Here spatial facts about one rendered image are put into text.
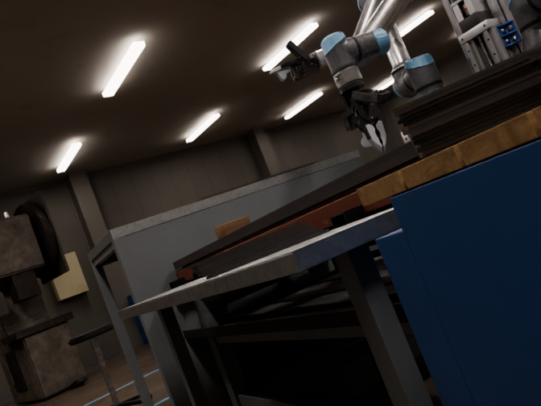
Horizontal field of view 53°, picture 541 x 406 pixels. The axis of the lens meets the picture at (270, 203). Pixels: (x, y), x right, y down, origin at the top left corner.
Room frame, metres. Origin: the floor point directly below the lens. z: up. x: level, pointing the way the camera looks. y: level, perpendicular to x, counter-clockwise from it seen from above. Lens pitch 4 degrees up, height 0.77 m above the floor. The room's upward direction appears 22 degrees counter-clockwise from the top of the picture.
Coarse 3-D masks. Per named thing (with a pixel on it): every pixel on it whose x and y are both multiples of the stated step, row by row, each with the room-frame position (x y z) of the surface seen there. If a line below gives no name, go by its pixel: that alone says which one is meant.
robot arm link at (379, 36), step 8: (368, 32) 1.53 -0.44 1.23; (376, 32) 1.53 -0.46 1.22; (384, 32) 1.53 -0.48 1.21; (360, 40) 1.51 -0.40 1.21; (368, 40) 1.52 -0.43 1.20; (376, 40) 1.52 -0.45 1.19; (384, 40) 1.53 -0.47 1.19; (360, 48) 1.51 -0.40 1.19; (368, 48) 1.52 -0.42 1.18; (376, 48) 1.53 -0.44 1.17; (384, 48) 1.54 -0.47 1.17; (360, 56) 1.52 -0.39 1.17; (368, 56) 1.54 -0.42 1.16; (376, 56) 1.56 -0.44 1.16; (360, 64) 1.60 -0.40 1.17; (368, 64) 1.63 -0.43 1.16
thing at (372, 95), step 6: (354, 90) 1.50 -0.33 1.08; (360, 90) 1.49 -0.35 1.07; (366, 90) 1.48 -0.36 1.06; (372, 90) 1.47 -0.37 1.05; (378, 90) 1.44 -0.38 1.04; (384, 90) 1.43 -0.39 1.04; (354, 96) 1.50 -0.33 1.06; (360, 96) 1.48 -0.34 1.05; (366, 96) 1.46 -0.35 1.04; (372, 96) 1.44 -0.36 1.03; (378, 96) 1.42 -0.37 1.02; (384, 96) 1.43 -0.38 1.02; (378, 102) 1.43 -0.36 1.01; (384, 102) 1.44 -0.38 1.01
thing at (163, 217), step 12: (336, 156) 2.67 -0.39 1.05; (348, 156) 2.71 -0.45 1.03; (360, 156) 2.74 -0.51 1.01; (300, 168) 2.57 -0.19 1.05; (312, 168) 2.60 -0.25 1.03; (324, 168) 2.63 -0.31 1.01; (264, 180) 2.46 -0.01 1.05; (276, 180) 2.49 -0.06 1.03; (288, 180) 2.52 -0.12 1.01; (228, 192) 2.37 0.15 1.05; (240, 192) 2.40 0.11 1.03; (252, 192) 2.42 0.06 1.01; (192, 204) 2.28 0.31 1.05; (204, 204) 2.31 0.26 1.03; (216, 204) 2.33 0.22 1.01; (156, 216) 2.20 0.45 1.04; (168, 216) 2.22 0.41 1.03; (180, 216) 2.25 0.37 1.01; (120, 228) 2.12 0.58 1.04; (132, 228) 2.15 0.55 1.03; (144, 228) 2.17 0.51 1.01; (108, 240) 2.18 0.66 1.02; (96, 252) 2.44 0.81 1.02
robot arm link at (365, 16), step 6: (366, 0) 2.23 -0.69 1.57; (372, 0) 2.21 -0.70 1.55; (378, 0) 2.21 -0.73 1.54; (366, 6) 2.21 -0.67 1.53; (372, 6) 2.20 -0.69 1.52; (366, 12) 2.20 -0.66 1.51; (372, 12) 2.20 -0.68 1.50; (360, 18) 2.22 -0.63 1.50; (366, 18) 2.20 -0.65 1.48; (360, 24) 2.20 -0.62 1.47; (360, 30) 2.19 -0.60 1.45
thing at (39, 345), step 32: (0, 224) 6.94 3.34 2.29; (32, 224) 7.43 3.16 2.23; (0, 256) 6.85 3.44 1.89; (32, 256) 7.14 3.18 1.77; (64, 256) 7.45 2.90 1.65; (0, 288) 7.15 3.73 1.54; (32, 288) 7.08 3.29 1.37; (0, 320) 7.11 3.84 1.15; (32, 320) 7.36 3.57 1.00; (64, 320) 7.15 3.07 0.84; (0, 352) 7.28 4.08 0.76; (32, 352) 6.79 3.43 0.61; (64, 352) 7.07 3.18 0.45; (32, 384) 6.88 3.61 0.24; (64, 384) 6.97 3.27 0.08
